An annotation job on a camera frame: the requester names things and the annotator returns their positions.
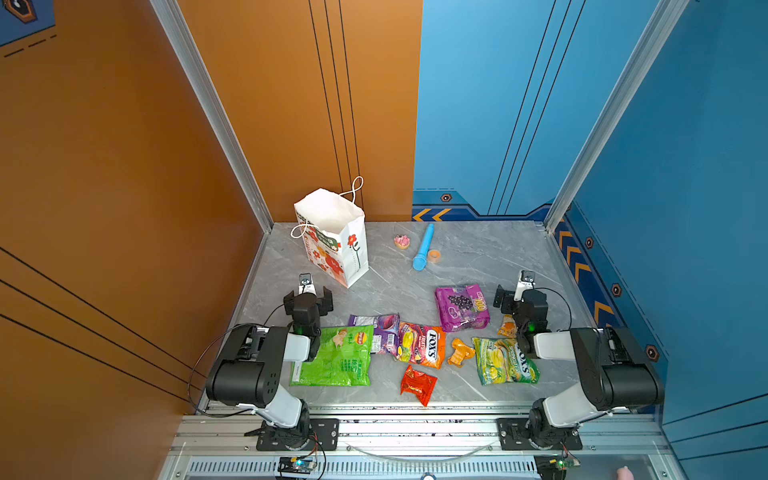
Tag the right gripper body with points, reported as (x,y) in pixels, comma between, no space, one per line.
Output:
(503,301)

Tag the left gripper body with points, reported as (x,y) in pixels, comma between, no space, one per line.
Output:
(326,299)

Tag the green Lays chips bag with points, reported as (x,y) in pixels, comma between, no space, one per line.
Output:
(342,360)

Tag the magenta grape candy bag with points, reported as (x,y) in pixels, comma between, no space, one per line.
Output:
(462,307)

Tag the white floral paper bag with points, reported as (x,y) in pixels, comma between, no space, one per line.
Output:
(332,228)

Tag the purple Fox's candy bag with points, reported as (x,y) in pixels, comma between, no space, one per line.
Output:
(386,339)

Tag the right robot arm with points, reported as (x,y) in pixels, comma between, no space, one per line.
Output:
(613,373)

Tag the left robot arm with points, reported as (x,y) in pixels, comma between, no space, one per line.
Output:
(246,373)

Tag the green Fox's tea candy bag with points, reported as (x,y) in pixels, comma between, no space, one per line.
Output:
(502,361)

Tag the orange Fox's fruits candy bag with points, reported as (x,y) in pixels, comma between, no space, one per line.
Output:
(421,345)

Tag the small orange packet far right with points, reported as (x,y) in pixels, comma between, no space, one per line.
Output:
(508,327)

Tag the small orange snack packet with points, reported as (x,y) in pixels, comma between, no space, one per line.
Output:
(461,353)

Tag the pink toy cupcake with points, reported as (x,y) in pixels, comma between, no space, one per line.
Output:
(402,241)

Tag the blue toy microphone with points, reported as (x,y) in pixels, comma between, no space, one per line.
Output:
(420,260)

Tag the red foil snack packet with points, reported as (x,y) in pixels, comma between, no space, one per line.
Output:
(418,383)

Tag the right green circuit board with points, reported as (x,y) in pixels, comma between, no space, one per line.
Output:
(555,468)

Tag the green circuit board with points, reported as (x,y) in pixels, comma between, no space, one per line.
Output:
(297,467)
(555,468)

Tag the left green circuit board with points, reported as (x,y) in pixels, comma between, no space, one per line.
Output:
(297,467)

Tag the pink object bottom right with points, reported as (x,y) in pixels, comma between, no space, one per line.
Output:
(624,473)

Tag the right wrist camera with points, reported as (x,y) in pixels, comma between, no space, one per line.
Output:
(526,281)

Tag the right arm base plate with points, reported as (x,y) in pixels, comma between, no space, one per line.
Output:
(519,434)

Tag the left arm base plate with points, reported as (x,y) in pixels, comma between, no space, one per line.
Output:
(322,433)

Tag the aluminium front rail frame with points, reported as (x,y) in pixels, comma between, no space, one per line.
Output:
(446,441)

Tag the left aluminium corner post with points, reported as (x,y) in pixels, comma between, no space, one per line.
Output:
(179,35)

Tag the aluminium corner post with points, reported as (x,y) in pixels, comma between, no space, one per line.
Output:
(653,38)
(179,35)

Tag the right aluminium corner post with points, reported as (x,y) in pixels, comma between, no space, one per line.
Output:
(653,38)

